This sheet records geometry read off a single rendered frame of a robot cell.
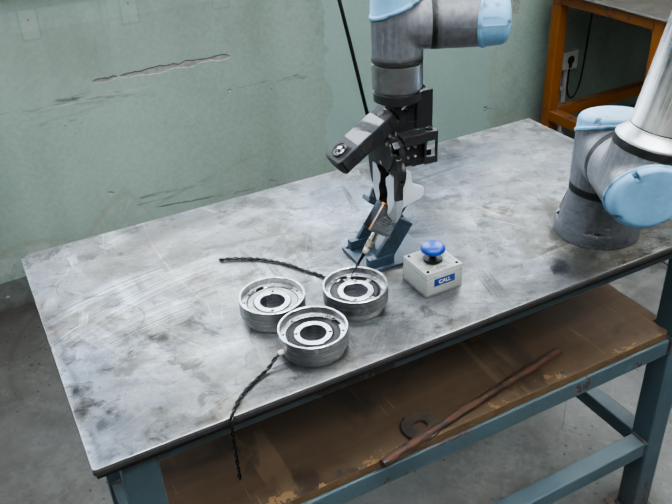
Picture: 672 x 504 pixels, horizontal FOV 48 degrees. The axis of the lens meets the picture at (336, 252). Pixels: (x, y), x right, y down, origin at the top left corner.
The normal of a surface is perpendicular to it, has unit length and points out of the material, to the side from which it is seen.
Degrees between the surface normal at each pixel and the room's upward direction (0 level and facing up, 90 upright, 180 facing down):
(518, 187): 0
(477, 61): 90
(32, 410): 0
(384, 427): 0
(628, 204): 98
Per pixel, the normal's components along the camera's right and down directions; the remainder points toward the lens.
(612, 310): -0.04, -0.85
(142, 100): 0.47, 0.44
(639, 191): -0.01, 0.63
